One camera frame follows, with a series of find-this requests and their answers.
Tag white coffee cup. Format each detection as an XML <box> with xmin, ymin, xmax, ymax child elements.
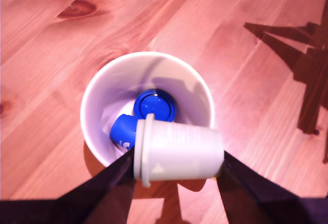
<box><xmin>79</xmin><ymin>51</ymin><xmax>215</xmax><ymax>169</ymax></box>

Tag white coffee capsule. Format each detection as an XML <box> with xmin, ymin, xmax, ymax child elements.
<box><xmin>133</xmin><ymin>113</ymin><xmax>224</xmax><ymax>188</ymax></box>

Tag blue coffee capsule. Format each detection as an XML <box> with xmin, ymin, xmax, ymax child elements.
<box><xmin>109</xmin><ymin>114</ymin><xmax>137</xmax><ymax>151</ymax></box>
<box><xmin>133</xmin><ymin>88</ymin><xmax>177</xmax><ymax>123</ymax></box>

